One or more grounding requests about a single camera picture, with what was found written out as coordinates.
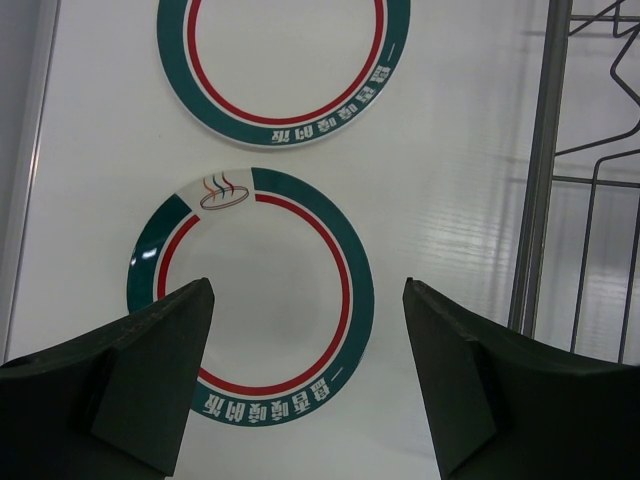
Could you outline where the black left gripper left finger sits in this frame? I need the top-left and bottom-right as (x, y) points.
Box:
(1, 278), (215, 479)

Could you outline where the green red rimmed plate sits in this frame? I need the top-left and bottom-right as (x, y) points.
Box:
(156, 1), (411, 148)
(126, 167), (374, 428)

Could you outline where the grey wire dish rack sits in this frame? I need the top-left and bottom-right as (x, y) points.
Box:
(507, 1), (639, 365)

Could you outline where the near green red rimmed plate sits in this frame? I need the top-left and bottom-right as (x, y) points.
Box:
(126, 167), (374, 428)

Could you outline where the far green red rimmed plate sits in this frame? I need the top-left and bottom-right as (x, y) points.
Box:
(156, 1), (411, 148)

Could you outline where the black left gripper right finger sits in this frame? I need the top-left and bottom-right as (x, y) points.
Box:
(403, 278), (639, 479)

